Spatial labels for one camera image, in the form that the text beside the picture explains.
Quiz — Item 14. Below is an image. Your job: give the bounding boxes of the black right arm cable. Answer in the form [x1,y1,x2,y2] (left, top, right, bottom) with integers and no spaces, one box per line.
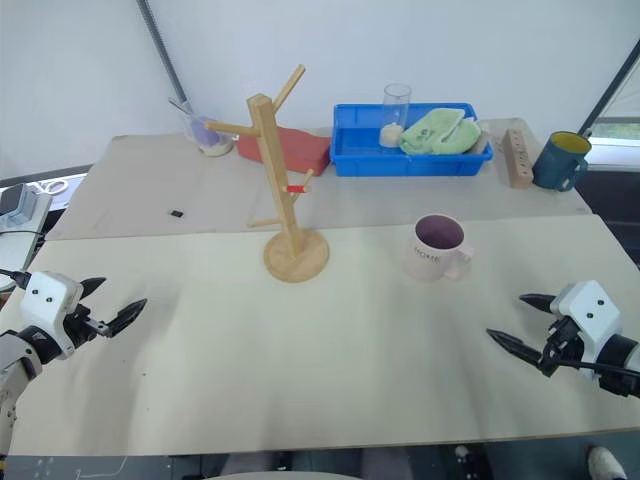
[548,355,640,377]

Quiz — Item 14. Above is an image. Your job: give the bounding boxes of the grey metal pole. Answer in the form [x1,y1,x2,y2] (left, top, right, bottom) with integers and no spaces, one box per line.
[136,0,195,115]

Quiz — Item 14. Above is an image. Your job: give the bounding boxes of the black slanted pole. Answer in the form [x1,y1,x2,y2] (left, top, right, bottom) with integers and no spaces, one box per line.
[581,35,640,137]

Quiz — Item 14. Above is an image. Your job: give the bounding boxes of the clear measuring cup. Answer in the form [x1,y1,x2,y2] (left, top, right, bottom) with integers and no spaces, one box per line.
[168,96,237,159]

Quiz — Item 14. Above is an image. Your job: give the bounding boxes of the white handled scissors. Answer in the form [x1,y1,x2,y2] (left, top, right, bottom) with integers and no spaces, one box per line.
[33,178,70,197]

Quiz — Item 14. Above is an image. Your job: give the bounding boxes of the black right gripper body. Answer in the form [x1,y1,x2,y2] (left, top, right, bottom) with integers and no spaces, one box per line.
[538,315,586,379]

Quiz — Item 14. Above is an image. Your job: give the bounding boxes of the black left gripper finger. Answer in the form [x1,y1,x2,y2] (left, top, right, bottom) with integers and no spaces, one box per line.
[106,298,149,340]
[78,277,108,302]

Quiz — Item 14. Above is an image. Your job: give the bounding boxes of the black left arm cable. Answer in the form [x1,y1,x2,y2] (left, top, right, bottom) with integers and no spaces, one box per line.
[0,268,30,290]

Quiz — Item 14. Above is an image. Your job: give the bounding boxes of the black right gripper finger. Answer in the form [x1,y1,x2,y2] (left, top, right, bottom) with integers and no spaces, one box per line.
[518,292,556,316]
[485,327,545,371]

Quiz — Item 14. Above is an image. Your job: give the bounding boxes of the pink mug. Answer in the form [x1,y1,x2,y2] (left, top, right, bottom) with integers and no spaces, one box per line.
[402,213,476,284]

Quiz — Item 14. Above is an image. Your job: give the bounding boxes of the wooden block with holes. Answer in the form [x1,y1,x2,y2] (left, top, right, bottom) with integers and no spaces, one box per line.
[500,127,535,190]

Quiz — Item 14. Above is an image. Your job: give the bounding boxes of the grey electronic device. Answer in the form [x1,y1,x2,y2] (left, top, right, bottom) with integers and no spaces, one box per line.
[0,182,54,232]

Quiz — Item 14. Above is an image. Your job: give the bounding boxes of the blue plastic bin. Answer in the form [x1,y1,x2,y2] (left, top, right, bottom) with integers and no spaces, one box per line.
[332,102,496,178]

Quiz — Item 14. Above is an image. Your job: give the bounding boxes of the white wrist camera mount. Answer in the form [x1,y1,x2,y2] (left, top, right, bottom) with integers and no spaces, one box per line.
[548,279,624,362]
[19,271,85,360]

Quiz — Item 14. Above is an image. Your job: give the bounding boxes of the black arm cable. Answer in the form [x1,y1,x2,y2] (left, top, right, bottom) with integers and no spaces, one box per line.
[0,268,30,290]
[548,355,640,377]

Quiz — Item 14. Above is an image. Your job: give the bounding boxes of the wooden mug tree stand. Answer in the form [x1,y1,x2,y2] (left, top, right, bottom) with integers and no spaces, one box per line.
[204,63,332,285]

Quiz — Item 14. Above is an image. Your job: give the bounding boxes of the red brick block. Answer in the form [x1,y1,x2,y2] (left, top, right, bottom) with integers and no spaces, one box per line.
[235,125,332,177]

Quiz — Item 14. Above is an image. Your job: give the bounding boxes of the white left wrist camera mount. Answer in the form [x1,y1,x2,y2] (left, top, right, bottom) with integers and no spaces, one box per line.
[19,271,85,360]

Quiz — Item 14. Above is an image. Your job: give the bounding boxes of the clear plastic tumbler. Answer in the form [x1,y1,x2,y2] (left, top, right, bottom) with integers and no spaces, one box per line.
[379,82,413,150]

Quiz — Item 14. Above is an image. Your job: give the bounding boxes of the blue mug yellow inside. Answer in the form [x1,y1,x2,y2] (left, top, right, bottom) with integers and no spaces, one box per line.
[531,130,593,193]

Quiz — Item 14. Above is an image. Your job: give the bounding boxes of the white shoe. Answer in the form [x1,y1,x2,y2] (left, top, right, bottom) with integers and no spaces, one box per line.
[585,445,628,480]

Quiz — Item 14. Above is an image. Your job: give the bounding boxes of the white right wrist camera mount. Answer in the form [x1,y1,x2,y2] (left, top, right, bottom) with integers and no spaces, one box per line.
[548,279,624,362]

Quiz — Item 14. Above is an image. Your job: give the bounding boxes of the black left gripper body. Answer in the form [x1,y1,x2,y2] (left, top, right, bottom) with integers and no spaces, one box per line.
[62,303,110,351]

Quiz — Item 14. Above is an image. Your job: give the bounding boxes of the green cloth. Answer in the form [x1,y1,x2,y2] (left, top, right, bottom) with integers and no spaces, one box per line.
[397,107,483,156]

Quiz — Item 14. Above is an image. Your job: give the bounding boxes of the grey cloth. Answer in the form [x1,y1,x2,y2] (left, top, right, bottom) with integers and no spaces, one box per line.
[468,130,495,157]

